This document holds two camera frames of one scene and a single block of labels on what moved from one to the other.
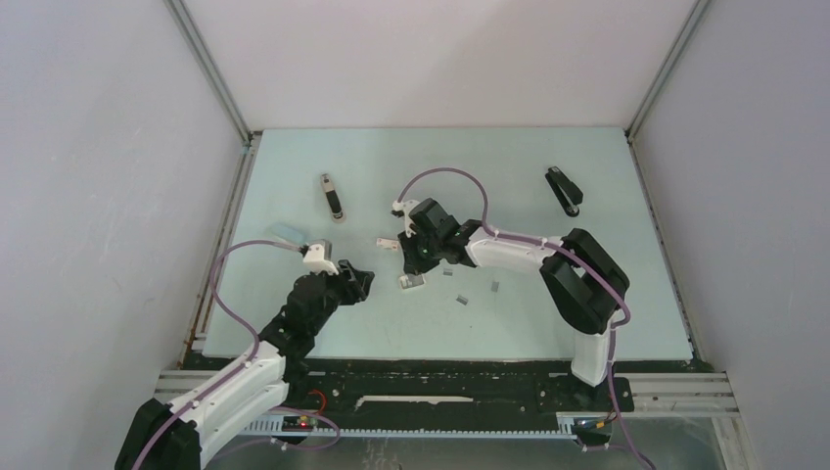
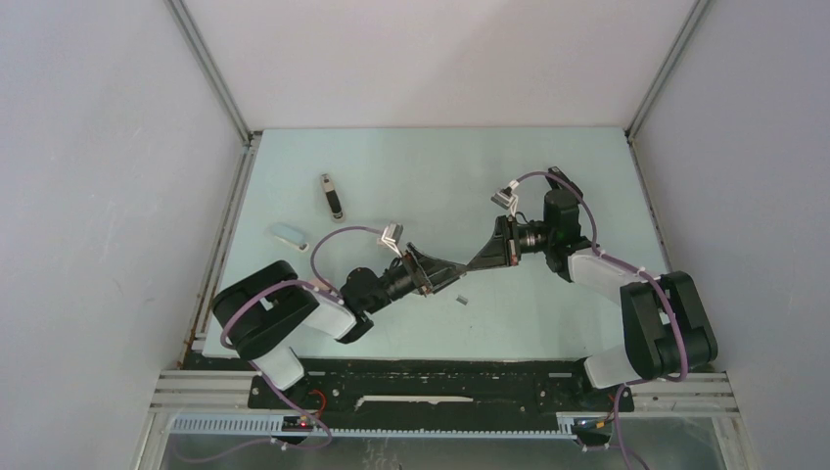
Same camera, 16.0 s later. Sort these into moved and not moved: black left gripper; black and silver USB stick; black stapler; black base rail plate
Moved: black left gripper
Not moved: black stapler; black base rail plate; black and silver USB stick
